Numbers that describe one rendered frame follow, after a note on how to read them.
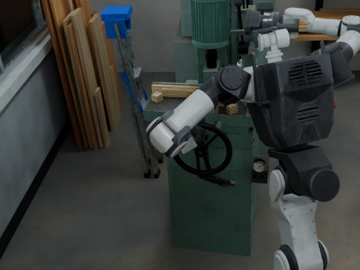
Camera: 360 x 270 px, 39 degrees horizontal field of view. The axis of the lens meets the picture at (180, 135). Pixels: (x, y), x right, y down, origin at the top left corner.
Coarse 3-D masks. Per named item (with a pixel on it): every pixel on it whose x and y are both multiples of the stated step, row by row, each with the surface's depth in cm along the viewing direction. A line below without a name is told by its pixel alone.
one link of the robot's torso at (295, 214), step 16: (272, 176) 189; (272, 192) 193; (272, 208) 200; (288, 208) 192; (304, 208) 193; (288, 224) 194; (304, 224) 194; (288, 240) 197; (304, 240) 195; (288, 256) 195; (304, 256) 194; (320, 256) 195
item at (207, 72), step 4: (220, 64) 256; (204, 68) 251; (208, 68) 251; (216, 68) 250; (204, 72) 248; (208, 72) 248; (212, 72) 247; (204, 76) 249; (208, 76) 249; (204, 80) 250
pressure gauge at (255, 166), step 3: (258, 159) 249; (261, 159) 249; (255, 162) 248; (258, 162) 247; (261, 162) 247; (264, 162) 248; (255, 165) 249; (258, 165) 248; (261, 165) 248; (264, 165) 248; (255, 168) 250; (258, 168) 249; (261, 168) 249; (264, 168) 248; (258, 171) 250; (261, 171) 249
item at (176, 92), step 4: (164, 88) 263; (168, 88) 263; (172, 88) 263; (176, 88) 263; (164, 92) 263; (168, 92) 263; (172, 92) 262; (176, 92) 262; (180, 92) 261; (184, 92) 261; (168, 96) 264; (172, 96) 263; (176, 96) 263; (180, 96) 262; (184, 96) 262
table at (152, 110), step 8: (152, 104) 258; (160, 104) 257; (168, 104) 257; (176, 104) 256; (240, 104) 253; (144, 112) 254; (152, 112) 253; (160, 112) 252; (224, 112) 247; (240, 112) 246; (144, 120) 256; (152, 120) 255; (224, 120) 246; (232, 120) 245; (240, 120) 244; (248, 120) 244
